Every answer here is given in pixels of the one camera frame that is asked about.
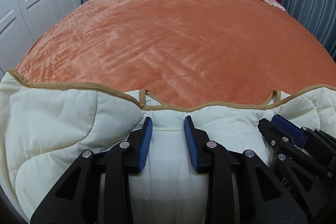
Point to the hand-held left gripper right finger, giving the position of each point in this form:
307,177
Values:
190,145

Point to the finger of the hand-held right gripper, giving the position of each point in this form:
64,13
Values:
288,128
273,134

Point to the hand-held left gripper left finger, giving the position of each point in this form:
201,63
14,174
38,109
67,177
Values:
145,145

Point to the orange plush blanket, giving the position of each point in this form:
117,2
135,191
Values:
168,43

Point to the cream quilted jacket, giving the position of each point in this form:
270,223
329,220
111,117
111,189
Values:
65,124

